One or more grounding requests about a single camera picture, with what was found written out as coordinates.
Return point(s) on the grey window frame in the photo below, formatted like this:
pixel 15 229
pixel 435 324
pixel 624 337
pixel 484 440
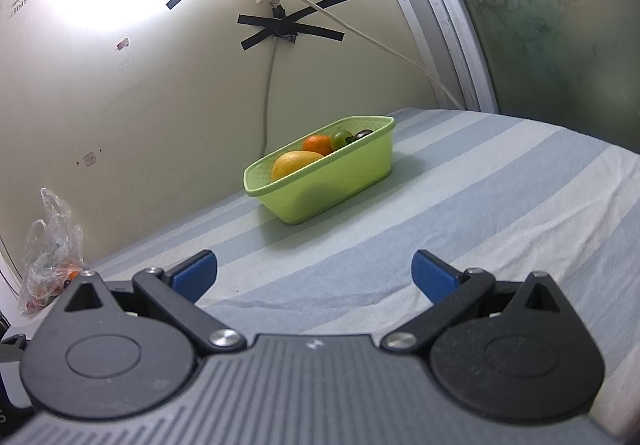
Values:
pixel 440 0

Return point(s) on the striped bed sheet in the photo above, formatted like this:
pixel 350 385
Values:
pixel 450 185

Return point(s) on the clear plastic bag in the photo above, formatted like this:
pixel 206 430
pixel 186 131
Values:
pixel 47 245

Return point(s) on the large yellow grapefruit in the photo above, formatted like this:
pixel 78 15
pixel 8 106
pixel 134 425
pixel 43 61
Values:
pixel 295 162

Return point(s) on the mandarin orange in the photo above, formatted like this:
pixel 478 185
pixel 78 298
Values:
pixel 317 144

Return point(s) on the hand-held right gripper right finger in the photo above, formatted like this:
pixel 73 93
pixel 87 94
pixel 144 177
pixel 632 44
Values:
pixel 435 275

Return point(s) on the small wall sticker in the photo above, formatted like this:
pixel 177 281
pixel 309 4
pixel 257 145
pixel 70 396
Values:
pixel 90 158

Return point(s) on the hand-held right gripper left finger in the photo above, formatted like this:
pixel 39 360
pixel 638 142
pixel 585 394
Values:
pixel 195 275

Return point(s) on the frosted window glass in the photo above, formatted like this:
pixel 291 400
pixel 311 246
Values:
pixel 560 25

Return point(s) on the light green plastic basket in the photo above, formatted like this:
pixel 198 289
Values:
pixel 325 190

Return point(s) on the black tape cross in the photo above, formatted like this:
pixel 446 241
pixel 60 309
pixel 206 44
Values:
pixel 282 27

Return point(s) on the green cherry tomato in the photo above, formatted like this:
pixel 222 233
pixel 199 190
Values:
pixel 341 139

